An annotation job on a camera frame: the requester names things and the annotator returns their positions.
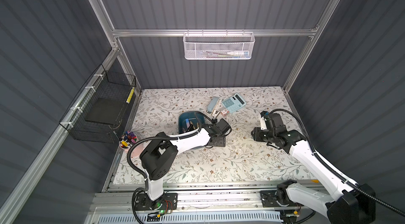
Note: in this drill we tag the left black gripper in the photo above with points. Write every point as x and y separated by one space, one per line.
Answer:
217 128

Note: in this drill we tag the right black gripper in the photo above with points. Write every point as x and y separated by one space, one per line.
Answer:
272 124

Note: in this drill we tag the teal plastic storage box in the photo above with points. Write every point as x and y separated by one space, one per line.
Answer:
190 124

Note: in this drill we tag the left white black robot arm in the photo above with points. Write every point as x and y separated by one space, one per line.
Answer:
159 155

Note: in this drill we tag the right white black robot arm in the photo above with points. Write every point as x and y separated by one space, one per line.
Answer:
346 202

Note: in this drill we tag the clear staples box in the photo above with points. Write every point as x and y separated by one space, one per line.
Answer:
224 112

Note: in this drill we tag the light blue calculator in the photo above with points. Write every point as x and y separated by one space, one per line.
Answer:
234 103

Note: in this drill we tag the pens in white basket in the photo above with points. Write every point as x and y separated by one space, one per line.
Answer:
226 54

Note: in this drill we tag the pink pen holder cup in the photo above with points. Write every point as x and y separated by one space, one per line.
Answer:
127 140

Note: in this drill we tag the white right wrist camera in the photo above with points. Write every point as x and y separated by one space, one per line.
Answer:
264 120

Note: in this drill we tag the white wire mesh basket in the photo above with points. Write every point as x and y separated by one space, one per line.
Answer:
196 42

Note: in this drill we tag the black wire mesh basket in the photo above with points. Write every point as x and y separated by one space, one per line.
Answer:
102 109

